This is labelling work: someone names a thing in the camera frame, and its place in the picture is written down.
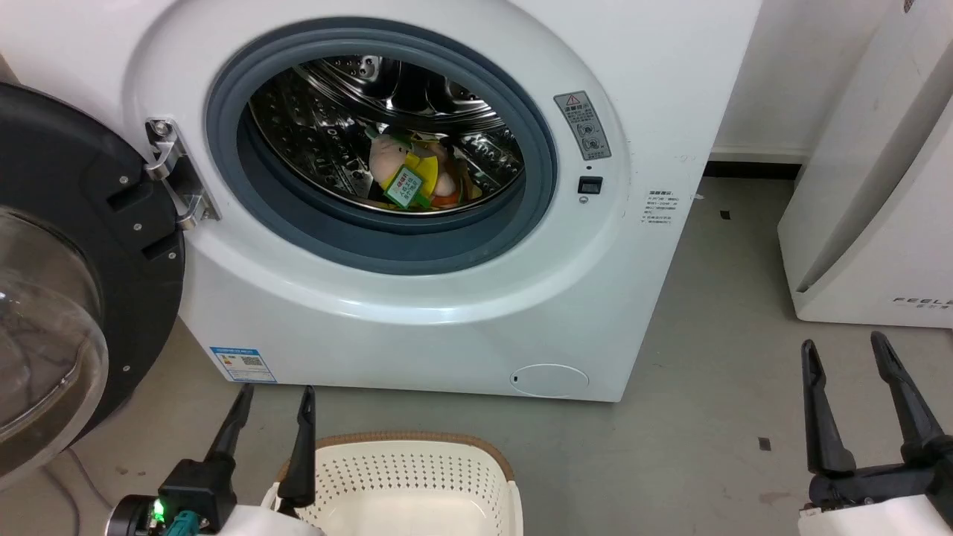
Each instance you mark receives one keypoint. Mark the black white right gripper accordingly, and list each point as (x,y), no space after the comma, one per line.
(878,506)

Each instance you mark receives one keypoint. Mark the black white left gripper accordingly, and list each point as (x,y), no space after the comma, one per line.
(195,495)

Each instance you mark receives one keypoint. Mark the cream perforated laundry basket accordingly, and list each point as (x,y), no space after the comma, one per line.
(409,484)

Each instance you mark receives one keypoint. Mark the white front-load washing machine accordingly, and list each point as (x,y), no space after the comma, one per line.
(633,298)

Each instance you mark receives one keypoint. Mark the pink plush toy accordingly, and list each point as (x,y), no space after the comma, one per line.
(389,156)

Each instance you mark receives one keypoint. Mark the blue energy label sticker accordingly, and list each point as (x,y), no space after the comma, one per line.
(243,365)

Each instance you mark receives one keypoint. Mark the white floor-standing appliance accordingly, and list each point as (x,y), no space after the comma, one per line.
(878,223)

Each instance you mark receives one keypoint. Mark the grey rubber door gasket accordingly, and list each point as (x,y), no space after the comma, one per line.
(298,223)

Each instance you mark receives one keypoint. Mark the black baseboard strip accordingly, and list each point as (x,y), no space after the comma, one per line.
(752,169)

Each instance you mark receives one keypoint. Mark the chrome door hinge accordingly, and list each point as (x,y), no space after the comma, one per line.
(175,171)

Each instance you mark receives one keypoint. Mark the round white filter cover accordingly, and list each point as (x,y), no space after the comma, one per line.
(549,380)

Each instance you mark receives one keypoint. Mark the small printed text sticker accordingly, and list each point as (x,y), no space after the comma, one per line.
(660,208)

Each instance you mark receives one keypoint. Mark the green and white hang tag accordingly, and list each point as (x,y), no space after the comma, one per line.
(406,182)

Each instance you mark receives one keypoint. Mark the stainless steel washer drum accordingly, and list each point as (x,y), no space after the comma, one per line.
(313,126)

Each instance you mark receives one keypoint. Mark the black round washer door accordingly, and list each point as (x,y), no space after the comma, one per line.
(74,164)

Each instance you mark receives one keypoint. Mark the black door latch socket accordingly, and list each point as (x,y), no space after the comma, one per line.
(590,184)

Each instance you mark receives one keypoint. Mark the grey warning label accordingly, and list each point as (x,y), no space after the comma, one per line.
(583,126)

